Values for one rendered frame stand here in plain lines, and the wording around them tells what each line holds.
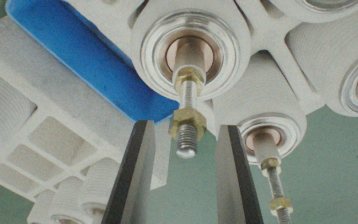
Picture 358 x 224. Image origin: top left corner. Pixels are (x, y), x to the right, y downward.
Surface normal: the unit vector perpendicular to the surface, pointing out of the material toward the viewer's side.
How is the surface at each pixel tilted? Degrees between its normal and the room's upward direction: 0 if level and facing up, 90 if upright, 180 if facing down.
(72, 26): 88
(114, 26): 0
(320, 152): 0
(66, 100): 90
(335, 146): 0
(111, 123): 90
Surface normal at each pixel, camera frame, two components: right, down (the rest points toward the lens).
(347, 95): 0.00, 0.63
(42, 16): 0.77, -0.42
